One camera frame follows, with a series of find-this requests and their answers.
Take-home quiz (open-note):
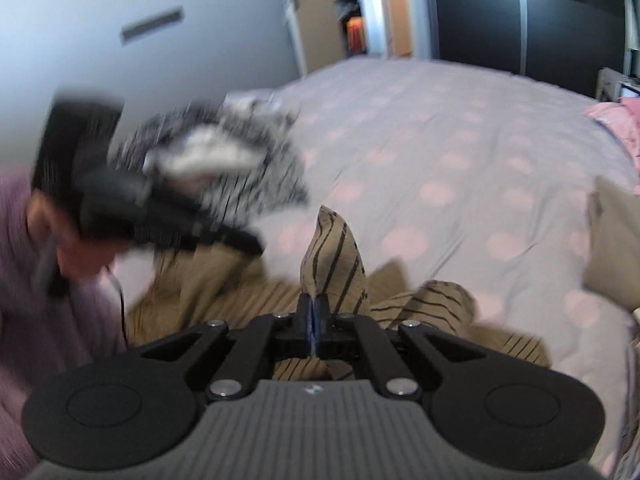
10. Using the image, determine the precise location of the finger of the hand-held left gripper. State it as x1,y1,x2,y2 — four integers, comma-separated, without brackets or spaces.
132,185,266,258

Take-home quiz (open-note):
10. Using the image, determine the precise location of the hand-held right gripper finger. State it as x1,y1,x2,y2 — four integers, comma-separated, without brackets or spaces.
315,294,488,402
141,294,316,402

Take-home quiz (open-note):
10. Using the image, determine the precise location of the tan striped button shirt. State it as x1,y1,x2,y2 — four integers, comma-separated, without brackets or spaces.
125,205,551,381

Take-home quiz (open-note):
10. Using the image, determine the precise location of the person's left hand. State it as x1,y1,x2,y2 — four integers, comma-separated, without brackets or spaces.
27,199,126,282

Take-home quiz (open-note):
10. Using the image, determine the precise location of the white garment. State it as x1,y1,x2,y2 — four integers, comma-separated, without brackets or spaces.
145,127,261,176

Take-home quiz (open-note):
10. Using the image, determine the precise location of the grey wavy striped garment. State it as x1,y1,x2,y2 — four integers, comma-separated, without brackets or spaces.
200,110,311,221

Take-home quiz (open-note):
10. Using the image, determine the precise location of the bed with pink dotted sheet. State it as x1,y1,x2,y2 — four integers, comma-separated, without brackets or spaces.
115,55,640,480

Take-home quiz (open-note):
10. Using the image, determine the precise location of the white door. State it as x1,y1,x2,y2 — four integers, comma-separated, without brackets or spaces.
272,0,351,78

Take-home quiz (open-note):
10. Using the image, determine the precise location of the wooden door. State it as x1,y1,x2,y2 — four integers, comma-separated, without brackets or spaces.
372,0,418,58

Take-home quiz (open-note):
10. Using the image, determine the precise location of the taupe folded garment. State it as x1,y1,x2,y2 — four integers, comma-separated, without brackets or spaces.
585,175,640,311

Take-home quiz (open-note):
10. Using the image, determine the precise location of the black wardrobe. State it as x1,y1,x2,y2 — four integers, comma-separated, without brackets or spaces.
431,0,640,103

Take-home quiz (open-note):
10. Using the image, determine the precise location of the pink pillow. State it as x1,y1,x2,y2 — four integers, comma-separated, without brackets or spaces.
585,99,640,161

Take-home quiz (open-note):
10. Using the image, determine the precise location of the white nightstand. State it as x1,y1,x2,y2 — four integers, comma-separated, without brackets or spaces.
595,66,640,106

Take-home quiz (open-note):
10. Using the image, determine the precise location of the grey wall switch panel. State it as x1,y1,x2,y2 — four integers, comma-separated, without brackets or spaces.
121,7,185,41

